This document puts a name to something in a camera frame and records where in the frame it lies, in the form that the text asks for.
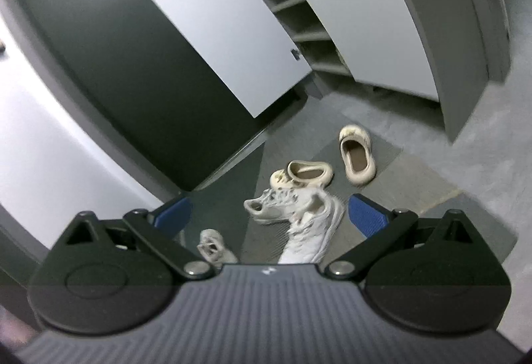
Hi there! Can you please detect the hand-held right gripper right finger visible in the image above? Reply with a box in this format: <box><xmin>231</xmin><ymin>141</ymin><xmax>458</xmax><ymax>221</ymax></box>
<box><xmin>326</xmin><ymin>194</ymin><xmax>485</xmax><ymax>279</ymax></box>

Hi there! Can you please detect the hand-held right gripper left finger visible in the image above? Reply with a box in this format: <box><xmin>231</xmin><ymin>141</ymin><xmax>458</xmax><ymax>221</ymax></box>
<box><xmin>50</xmin><ymin>197</ymin><xmax>215</xmax><ymax>280</ymax></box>

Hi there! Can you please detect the cream foam slipper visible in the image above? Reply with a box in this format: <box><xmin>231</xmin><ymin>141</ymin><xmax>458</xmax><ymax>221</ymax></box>
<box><xmin>270</xmin><ymin>160</ymin><xmax>334</xmax><ymax>191</ymax></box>
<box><xmin>338</xmin><ymin>125</ymin><xmax>377</xmax><ymax>187</ymax></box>

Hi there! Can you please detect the grey patterned floor mat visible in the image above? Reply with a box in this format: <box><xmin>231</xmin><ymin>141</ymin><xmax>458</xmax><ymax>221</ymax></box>
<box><xmin>183</xmin><ymin>127</ymin><xmax>518</xmax><ymax>265</ymax></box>

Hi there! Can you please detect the dark entrance door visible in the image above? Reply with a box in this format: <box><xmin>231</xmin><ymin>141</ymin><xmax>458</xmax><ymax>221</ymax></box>
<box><xmin>8</xmin><ymin>0</ymin><xmax>306</xmax><ymax>192</ymax></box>

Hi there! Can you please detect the white cabinet door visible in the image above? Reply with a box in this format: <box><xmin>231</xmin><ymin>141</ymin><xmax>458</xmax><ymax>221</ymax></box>
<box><xmin>150</xmin><ymin>0</ymin><xmax>312</xmax><ymax>118</ymax></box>

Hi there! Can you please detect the grey shoe cabinet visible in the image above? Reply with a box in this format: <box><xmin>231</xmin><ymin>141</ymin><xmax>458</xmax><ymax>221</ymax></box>
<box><xmin>222</xmin><ymin>0</ymin><xmax>512</xmax><ymax>144</ymax></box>

